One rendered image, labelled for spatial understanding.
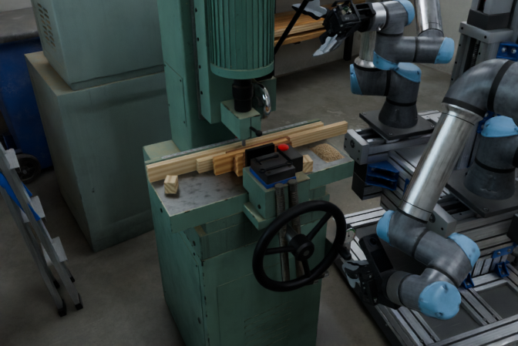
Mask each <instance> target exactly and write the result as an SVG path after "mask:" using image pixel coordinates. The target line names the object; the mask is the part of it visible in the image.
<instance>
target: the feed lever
mask: <svg viewBox="0 0 518 346"><path fill-rule="evenodd" d="M312 1H314V0H304V1H303V2H302V3H301V5H300V7H299V8H298V10H297V11H296V13H295V14H294V17H293V18H292V20H291V21H290V23H289V24H288V27H287V28H286V29H285V31H284V33H283V34H282V36H281V37H280V39H279V41H278V42H277V44H276V46H275V47H274V56H275V55H276V53H277V51H278V50H279V48H280V47H281V45H282V43H283V42H284V40H285V39H286V37H287V36H288V34H289V32H290V31H291V29H292V28H293V26H294V24H295V23H296V21H297V20H298V18H299V17H300V15H301V13H302V12H303V11H304V9H305V7H306V6H307V4H308V3H309V2H312ZM273 74H274V70H273V71H272V72H271V73H269V74H267V75H265V76H262V77H258V78H254V79H255V80H256V81H262V80H266V79H271V78H272V76H273Z"/></svg>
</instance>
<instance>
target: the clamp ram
mask: <svg viewBox="0 0 518 346"><path fill-rule="evenodd" d="M270 153H274V144H273V143H268V144H264V145H262V146H256V147H253V148H250V149H246V150H245V167H248V166H250V165H251V159H253V158H254V157H259V156H264V155H267V154H270Z"/></svg>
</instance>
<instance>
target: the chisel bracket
mask: <svg viewBox="0 0 518 346"><path fill-rule="evenodd" d="M220 113H221V122H222V123H223V124H224V125H225V126H226V127H227V128H228V129H229V130H230V131H231V132H232V133H233V134H234V135H235V136H236V137H237V138H238V139H239V140H243V139H249V138H252V137H255V136H256V134H255V132H253V131H252V130H251V129H250V126H253V127H254V128H255V129H257V130H261V114H260V113H259V112H258V111H256V110H255V109H254V108H252V109H251V111H249V112H245V113H240V112H237V111H235V110H234V99H230V100H227V101H223V102H220Z"/></svg>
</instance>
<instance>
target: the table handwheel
mask: <svg viewBox="0 0 518 346"><path fill-rule="evenodd" d="M311 211H324V212H327V213H326V214H325V215H324V216H323V217H322V218H321V219H320V221H319V222H318V223H317V225H316V226H315V227H314V228H313V229H312V230H311V232H310V233H309V234H308V235H307V236H305V235H304V234H302V233H301V234H298V233H297V232H296V231H295V230H294V229H293V228H292V227H291V225H290V224H289V223H288V222H290V221H291V220H293V219H294V218H295V217H298V216H300V215H302V214H304V213H308V212H311ZM331 216H333V217H334V219H335V222H336V235H335V240H334V242H333V244H332V246H331V249H330V250H329V252H328V253H327V255H326V256H325V257H324V259H323V260H322V261H321V262H320V263H319V264H318V265H317V266H316V267H315V268H313V269H312V270H310V268H309V265H308V258H310V257H311V255H312V254H313V253H314V250H315V246H314V244H313V243H312V242H311V241H312V239H313V238H314V237H315V235H316V234H317V233H318V231H319V230H320V229H321V228H322V227H323V226H324V225H325V224H326V222H327V221H328V220H329V219H330V218H331ZM285 224H287V230H286V234H285V236H284V238H285V240H286V241H287V242H288V246H284V247H273V248H267V247H268V245H269V243H270V242H271V240H272V239H273V237H274V236H275V235H276V233H277V232H278V231H279V230H280V229H281V228H282V227H283V226H284V225H285ZM346 232H347V224H346V220H345V216H344V214H343V213H342V211H341V210H340V209H339V208H338V207H337V206H336V205H334V204H333V203H330V202H328V201H325V200H309V201H305V202H303V203H299V204H297V205H294V206H292V207H291V208H289V209H287V210H286V211H284V212H283V213H281V214H280V215H279V216H278V217H276V218H275V219H274V220H273V221H272V222H271V223H270V224H269V225H268V227H267V228H266V229H265V231H264V232H263V233H262V234H261V237H260V238H259V240H258V242H257V244H256V247H255V249H254V254H253V259H252V268H253V272H254V276H255V278H256V280H257V281H258V283H259V284H260V285H261V286H263V287H265V288H266V289H268V290H270V291H276V292H287V291H294V290H297V289H299V288H301V287H304V286H306V285H308V284H310V283H311V282H312V281H314V280H316V279H317V278H318V277H320V276H321V275H322V274H323V273H324V272H325V271H326V270H327V269H328V268H329V267H330V266H331V265H332V264H333V262H334V261H335V259H336V258H337V256H338V255H339V253H338V252H337V250H336V249H335V245H336V244H337V243H339V244H341V245H342V246H343V245H344V242H345V238H346ZM288 252H291V253H292V254H293V256H294V257H295V258H296V259H297V260H299V261H301V262H302V264H303V268H304V273H305V274H304V275H303V276H301V277H298V278H296V279H294V280H288V281H276V280H272V279H270V278H269V277H268V276H267V275H266V273H265V272H264V266H263V261H264V256H265V255H270V254H280V253H288Z"/></svg>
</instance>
